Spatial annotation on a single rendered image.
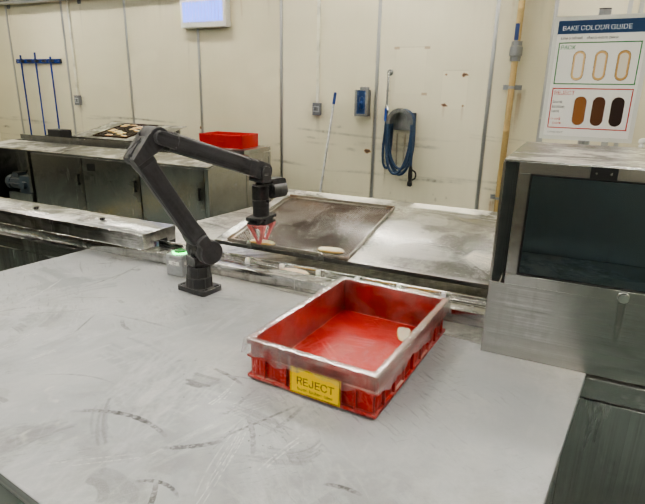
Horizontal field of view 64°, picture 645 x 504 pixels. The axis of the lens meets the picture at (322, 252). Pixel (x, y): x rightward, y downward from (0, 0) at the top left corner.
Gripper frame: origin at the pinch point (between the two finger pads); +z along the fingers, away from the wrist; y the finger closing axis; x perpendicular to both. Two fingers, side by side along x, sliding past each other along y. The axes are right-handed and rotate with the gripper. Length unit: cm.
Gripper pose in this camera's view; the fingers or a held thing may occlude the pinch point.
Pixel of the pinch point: (262, 240)
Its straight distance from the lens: 182.2
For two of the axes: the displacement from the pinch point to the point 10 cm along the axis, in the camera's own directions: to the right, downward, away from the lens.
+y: 4.4, -2.8, 8.5
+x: -9.0, -1.4, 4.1
